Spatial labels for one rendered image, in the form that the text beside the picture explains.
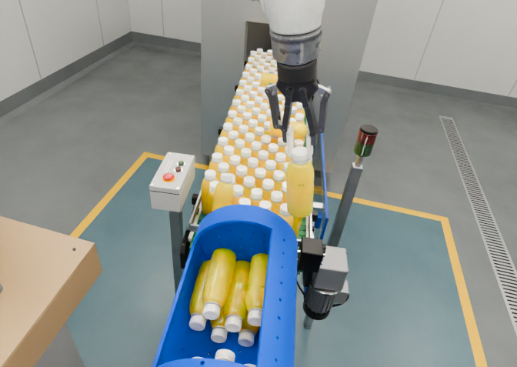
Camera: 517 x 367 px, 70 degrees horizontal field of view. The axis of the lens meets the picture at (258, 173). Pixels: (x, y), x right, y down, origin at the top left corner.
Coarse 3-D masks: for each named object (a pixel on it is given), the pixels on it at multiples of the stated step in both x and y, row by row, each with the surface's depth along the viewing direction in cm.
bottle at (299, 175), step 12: (288, 168) 85; (300, 168) 83; (312, 168) 85; (288, 180) 86; (300, 180) 84; (312, 180) 86; (288, 192) 88; (300, 192) 86; (312, 192) 88; (288, 204) 91; (300, 204) 88; (312, 204) 91; (300, 216) 91
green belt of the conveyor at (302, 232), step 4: (304, 120) 203; (304, 144) 184; (200, 216) 137; (204, 216) 137; (200, 220) 135; (304, 220) 140; (304, 224) 138; (300, 228) 137; (304, 228) 137; (300, 232) 135; (304, 232) 135; (192, 236) 128; (300, 236) 133; (304, 236) 133; (192, 240) 127
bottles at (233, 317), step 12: (204, 264) 99; (240, 264) 97; (204, 276) 95; (240, 276) 94; (240, 288) 92; (192, 300) 91; (228, 300) 89; (240, 300) 89; (192, 312) 89; (228, 312) 88; (240, 312) 88; (192, 324) 87; (204, 324) 87; (216, 324) 91; (228, 324) 86; (240, 324) 86; (216, 336) 90; (240, 336) 90; (252, 336) 90
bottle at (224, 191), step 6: (216, 186) 120; (222, 186) 118; (228, 186) 119; (216, 192) 119; (222, 192) 118; (228, 192) 118; (216, 198) 119; (222, 198) 118; (228, 198) 119; (216, 204) 119; (222, 204) 119; (228, 204) 120
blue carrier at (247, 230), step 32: (224, 224) 99; (256, 224) 90; (288, 224) 97; (192, 256) 97; (288, 256) 89; (192, 288) 96; (288, 288) 82; (288, 320) 76; (160, 352) 74; (192, 352) 88; (256, 352) 90; (288, 352) 72
